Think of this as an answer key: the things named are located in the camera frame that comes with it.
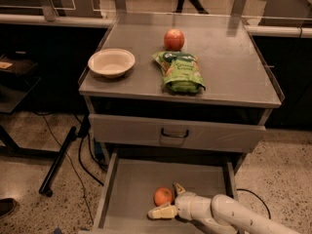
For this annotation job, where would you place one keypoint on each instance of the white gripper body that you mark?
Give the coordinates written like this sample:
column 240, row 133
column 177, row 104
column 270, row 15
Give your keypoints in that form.
column 184, row 205

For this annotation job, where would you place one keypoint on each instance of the orange fruit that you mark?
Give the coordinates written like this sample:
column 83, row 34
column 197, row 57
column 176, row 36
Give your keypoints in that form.
column 163, row 195

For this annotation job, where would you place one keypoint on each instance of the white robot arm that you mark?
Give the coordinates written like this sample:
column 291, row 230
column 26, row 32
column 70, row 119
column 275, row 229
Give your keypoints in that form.
column 219, row 215

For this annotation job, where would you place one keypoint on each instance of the open middle drawer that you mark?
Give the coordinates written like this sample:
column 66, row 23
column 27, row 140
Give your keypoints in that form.
column 130, row 183

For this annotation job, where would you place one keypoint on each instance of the closed top drawer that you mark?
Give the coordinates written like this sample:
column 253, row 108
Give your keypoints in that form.
column 202, row 135

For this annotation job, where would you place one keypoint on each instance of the grey metal drawer cabinet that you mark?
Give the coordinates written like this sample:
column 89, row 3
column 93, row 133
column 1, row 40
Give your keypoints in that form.
column 240, row 88

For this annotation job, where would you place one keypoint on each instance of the black stand leg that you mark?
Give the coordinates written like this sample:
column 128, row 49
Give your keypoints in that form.
column 45, row 188

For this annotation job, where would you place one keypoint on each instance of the green snack bag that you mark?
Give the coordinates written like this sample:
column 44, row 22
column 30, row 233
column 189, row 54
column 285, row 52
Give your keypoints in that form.
column 181, row 72

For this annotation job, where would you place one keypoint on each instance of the white bowl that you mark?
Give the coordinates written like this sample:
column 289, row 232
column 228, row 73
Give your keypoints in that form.
column 111, row 63

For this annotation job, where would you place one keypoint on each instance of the red apple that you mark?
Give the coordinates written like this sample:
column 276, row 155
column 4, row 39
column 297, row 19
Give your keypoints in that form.
column 174, row 40

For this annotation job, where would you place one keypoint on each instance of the dark shoe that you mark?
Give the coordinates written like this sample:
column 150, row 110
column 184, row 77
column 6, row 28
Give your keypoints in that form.
column 7, row 206

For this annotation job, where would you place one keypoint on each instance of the dark side table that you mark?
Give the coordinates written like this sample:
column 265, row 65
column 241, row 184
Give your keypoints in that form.
column 16, row 82

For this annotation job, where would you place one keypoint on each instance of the black drawer handle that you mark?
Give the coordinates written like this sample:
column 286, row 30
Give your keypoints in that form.
column 165, row 134

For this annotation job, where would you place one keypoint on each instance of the grey rail barrier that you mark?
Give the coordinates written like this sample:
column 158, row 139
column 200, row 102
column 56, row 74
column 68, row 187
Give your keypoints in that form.
column 285, row 18

